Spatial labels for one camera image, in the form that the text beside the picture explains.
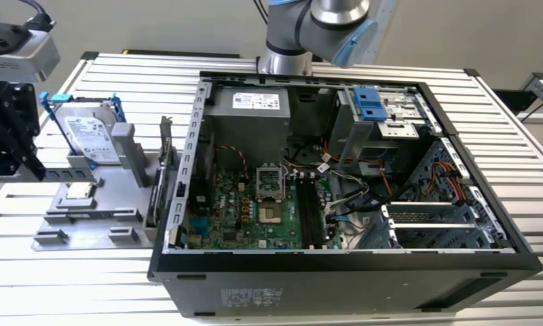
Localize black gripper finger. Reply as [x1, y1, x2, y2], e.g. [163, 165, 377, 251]
[7, 82, 47, 183]

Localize black RAM slot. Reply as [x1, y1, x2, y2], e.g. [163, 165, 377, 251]
[305, 173, 328, 251]
[296, 173, 317, 251]

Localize silver CPU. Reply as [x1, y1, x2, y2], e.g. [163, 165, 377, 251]
[68, 183, 96, 200]

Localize hard disk in blue carrier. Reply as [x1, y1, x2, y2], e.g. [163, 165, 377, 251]
[39, 90, 129, 170]

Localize grey parts rack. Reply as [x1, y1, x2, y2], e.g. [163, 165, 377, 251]
[29, 124, 183, 252]

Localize graphics card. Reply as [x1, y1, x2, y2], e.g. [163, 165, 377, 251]
[144, 115, 183, 232]

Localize grey power supply unit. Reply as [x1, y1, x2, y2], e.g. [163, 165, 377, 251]
[205, 84, 294, 169]

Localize CPU socket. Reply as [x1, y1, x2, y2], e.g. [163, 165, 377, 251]
[257, 202, 285, 225]

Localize metal socket cover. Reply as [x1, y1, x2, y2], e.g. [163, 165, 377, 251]
[256, 162, 286, 202]

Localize green motherboard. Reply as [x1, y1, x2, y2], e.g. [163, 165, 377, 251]
[185, 166, 345, 251]

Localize black open PC case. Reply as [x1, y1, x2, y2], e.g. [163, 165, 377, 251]
[147, 69, 543, 319]

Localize silver metal disk bay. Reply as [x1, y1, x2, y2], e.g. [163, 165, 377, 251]
[330, 86, 437, 177]

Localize blue plastic bay latch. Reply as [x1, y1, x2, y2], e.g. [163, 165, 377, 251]
[350, 87, 385, 122]

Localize silver metal drive cage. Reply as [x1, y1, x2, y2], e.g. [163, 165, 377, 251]
[382, 200, 497, 251]

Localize black block beside table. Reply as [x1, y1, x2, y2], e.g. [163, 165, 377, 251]
[493, 88, 540, 113]

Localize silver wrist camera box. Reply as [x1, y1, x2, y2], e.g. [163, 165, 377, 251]
[0, 20, 64, 84]

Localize thick black camera cable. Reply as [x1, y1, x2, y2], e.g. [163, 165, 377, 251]
[20, 0, 56, 32]

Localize black red twisted wire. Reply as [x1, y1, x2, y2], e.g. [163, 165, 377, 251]
[213, 145, 251, 180]

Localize black wire bundle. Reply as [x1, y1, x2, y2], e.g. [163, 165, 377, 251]
[330, 179, 390, 218]

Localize orange data wire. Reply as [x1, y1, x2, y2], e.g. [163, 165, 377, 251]
[324, 141, 394, 198]

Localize red yellow power wires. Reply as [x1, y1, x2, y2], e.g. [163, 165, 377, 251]
[424, 160, 466, 206]

